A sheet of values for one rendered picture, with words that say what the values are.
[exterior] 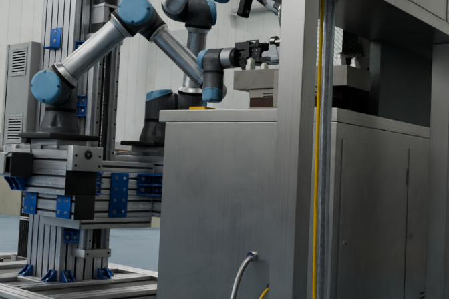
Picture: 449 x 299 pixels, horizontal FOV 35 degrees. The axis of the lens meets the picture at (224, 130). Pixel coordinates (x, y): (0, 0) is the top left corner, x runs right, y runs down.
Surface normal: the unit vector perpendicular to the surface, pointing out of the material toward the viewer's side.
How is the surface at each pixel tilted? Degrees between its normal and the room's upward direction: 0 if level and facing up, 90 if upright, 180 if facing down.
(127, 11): 85
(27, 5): 90
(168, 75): 90
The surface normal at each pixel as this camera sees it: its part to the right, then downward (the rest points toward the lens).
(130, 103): 0.72, 0.00
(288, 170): -0.59, -0.07
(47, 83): -0.18, 0.03
